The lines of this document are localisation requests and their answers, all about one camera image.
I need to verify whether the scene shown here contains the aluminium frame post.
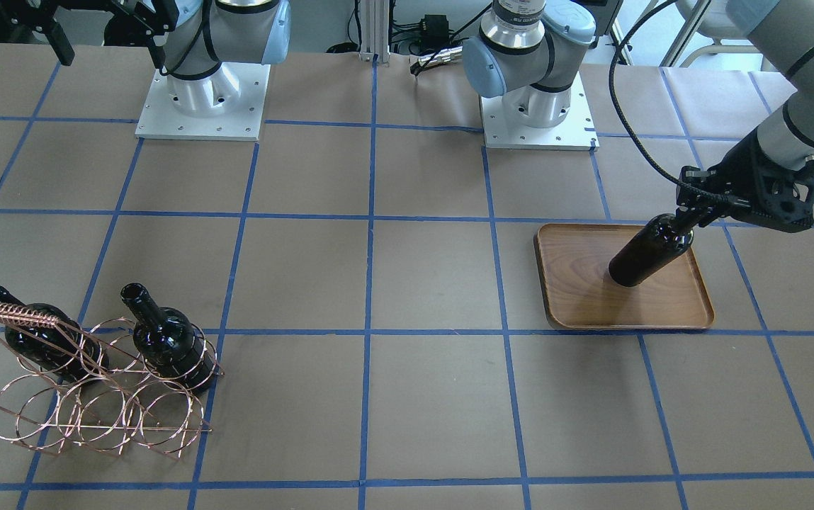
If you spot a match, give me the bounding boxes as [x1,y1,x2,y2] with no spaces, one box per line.
[356,0,391,67]

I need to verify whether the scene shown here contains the black power adapter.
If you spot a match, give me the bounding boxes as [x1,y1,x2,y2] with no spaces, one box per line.
[419,13,450,48]

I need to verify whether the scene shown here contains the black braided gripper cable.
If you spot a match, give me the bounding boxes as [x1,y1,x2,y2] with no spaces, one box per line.
[608,0,691,186]

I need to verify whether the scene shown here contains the copper wire bottle basket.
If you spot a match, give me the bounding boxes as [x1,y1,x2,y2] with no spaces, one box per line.
[0,303,213,459]

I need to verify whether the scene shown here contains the dark wine bottle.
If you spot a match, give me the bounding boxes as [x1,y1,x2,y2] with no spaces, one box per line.
[4,302,110,383]
[608,213,693,287]
[120,282,215,395]

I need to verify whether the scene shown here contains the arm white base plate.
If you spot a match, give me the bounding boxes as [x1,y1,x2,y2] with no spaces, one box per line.
[135,62,273,142]
[479,74,599,151]

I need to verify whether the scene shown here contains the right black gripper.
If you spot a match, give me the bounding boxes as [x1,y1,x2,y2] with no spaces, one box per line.
[0,1,179,69]

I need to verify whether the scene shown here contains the wooden tray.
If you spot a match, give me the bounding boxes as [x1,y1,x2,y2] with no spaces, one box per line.
[533,223,716,330]

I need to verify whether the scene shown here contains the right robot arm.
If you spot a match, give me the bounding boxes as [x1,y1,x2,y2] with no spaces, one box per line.
[0,1,291,118]

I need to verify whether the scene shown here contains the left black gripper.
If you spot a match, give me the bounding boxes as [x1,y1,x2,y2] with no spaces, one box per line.
[674,135,814,233]

